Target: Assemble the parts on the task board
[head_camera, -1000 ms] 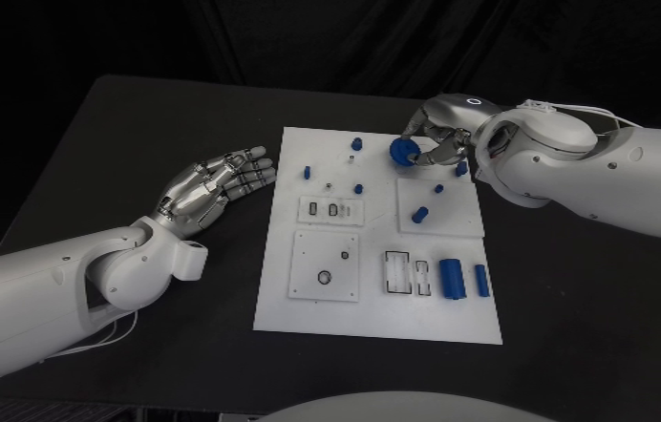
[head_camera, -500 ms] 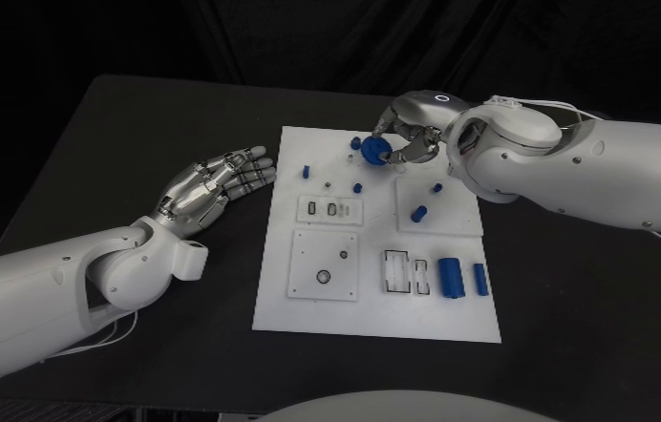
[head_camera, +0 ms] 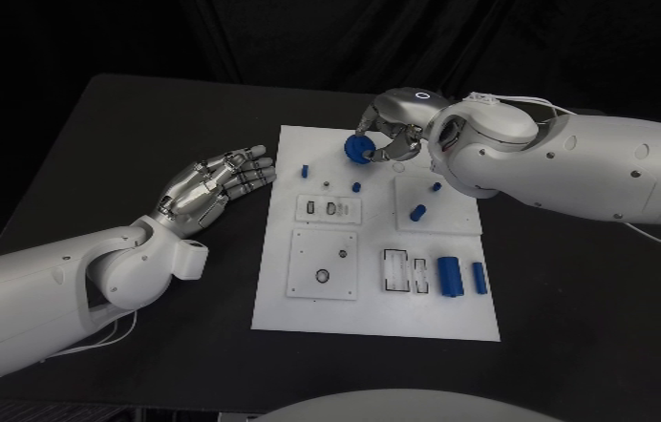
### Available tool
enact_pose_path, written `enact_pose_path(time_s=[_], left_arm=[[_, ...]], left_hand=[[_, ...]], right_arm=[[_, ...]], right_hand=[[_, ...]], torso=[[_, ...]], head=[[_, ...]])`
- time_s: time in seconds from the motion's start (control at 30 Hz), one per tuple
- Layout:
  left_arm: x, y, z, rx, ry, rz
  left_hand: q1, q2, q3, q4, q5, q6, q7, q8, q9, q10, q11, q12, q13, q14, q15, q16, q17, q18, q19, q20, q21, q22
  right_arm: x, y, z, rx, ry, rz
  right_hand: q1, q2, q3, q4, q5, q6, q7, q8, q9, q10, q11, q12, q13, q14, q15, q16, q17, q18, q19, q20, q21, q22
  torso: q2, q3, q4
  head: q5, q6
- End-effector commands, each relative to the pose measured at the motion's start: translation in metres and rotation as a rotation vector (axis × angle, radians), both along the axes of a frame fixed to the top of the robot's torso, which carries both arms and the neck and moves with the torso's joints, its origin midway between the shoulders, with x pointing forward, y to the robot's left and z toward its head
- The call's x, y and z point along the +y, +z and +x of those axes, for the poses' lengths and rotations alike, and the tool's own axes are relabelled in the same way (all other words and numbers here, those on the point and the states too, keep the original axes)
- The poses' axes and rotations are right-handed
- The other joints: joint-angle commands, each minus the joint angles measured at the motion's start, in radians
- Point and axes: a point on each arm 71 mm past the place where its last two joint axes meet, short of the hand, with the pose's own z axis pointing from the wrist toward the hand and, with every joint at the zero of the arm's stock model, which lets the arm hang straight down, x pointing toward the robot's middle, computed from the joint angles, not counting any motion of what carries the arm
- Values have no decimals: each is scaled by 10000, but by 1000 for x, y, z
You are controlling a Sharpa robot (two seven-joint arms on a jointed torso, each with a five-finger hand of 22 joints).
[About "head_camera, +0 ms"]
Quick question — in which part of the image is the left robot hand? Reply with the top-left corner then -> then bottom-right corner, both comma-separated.
155,144 -> 279,241

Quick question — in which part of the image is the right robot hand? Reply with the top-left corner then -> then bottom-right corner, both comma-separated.
354,87 -> 457,164

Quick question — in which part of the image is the blue gear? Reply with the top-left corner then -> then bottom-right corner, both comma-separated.
344,134 -> 379,164

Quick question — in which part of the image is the white task board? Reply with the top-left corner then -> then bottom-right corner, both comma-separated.
250,124 -> 501,343

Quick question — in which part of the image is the large blue cylinder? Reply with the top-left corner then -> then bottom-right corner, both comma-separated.
436,256 -> 467,299

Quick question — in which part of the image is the thin blue cylinder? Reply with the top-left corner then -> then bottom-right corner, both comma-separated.
471,262 -> 490,295

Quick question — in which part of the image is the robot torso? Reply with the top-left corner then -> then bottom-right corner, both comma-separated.
247,389 -> 566,422

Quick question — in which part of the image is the white cable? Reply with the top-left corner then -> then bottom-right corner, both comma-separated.
623,222 -> 661,244
496,95 -> 579,116
45,308 -> 141,359

